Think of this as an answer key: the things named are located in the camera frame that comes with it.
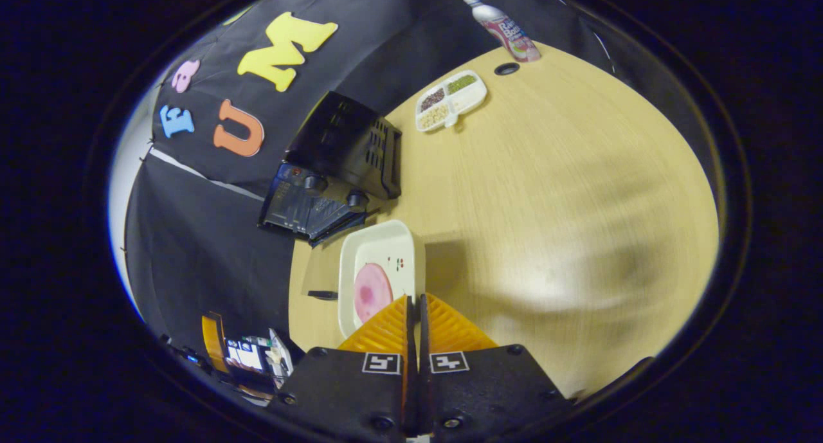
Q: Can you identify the black electric oven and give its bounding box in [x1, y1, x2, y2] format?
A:
[258, 91, 403, 248]

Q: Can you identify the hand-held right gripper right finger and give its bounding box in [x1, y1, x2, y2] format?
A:
[417, 293, 574, 440]

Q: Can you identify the pink label drink bottle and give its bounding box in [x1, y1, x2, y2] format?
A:
[464, 0, 543, 64]

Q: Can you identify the pink ham slice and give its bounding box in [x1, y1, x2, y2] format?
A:
[354, 263, 394, 324]

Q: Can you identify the white divided snack tray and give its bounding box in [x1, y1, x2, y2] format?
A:
[415, 70, 489, 134]

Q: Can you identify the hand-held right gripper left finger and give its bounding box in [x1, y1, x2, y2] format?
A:
[269, 294, 413, 442]

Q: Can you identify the white square plate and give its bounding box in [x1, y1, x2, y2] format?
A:
[338, 220, 426, 339]

